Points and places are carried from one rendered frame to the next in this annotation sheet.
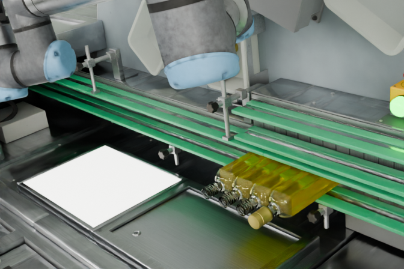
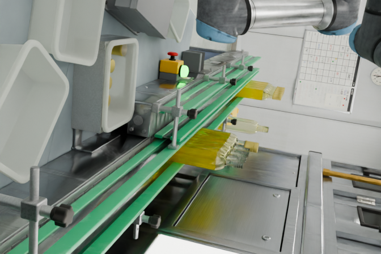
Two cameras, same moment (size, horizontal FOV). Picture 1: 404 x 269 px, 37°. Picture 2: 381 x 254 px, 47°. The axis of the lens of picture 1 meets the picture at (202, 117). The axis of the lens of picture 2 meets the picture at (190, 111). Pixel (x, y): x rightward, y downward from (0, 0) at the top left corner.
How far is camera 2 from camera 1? 2.28 m
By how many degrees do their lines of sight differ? 115
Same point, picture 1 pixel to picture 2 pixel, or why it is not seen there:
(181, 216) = (221, 221)
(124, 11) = not seen: outside the picture
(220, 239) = (236, 199)
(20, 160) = not seen: outside the picture
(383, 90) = (152, 74)
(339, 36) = (141, 43)
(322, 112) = not seen: hidden behind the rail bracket
